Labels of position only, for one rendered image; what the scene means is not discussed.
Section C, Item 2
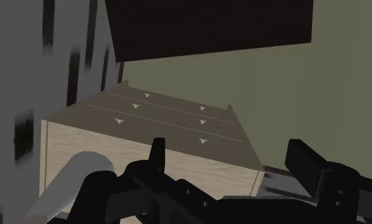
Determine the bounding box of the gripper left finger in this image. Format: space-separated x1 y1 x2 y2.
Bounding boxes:
124 137 225 224

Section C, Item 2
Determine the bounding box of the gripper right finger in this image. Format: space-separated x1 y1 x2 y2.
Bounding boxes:
284 139 372 224

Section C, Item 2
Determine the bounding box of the light wooden chest of drawers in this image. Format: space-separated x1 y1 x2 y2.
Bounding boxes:
38 80 266 218

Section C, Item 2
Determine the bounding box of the grey and black cylindrical tool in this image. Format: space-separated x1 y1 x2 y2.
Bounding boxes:
20 151 122 224

